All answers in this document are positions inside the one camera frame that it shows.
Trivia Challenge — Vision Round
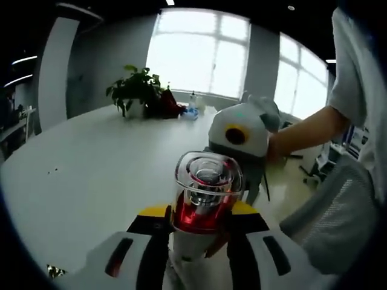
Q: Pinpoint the red bag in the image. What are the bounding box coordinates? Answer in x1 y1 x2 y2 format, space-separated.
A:
145 89 187 120

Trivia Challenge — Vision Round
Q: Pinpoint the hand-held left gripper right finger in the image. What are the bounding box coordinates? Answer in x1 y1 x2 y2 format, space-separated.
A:
208 201 318 290

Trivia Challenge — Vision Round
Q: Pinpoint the blue cloth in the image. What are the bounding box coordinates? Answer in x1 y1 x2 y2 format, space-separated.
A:
182 107 200 121

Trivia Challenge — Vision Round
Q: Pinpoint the person's white shirt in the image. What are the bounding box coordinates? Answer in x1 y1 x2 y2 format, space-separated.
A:
328 5 387 197

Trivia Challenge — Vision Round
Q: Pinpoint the black office chair base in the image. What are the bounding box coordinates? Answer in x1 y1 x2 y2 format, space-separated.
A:
299 150 329 185

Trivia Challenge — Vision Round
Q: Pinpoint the white skincare bottle red collar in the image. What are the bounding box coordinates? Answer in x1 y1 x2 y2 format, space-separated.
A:
167 150 244 290

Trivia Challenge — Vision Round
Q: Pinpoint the small white spray bottle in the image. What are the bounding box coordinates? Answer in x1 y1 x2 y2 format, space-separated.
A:
189 91 207 114

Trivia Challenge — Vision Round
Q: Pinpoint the ceiling light strip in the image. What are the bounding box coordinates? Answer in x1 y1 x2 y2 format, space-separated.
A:
11 56 39 66
2 74 34 88

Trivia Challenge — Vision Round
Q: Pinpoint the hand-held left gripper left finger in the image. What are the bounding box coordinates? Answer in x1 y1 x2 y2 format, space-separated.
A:
86 204 174 290

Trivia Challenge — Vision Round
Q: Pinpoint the potted green plant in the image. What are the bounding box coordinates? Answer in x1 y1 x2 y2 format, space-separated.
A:
105 64 166 119

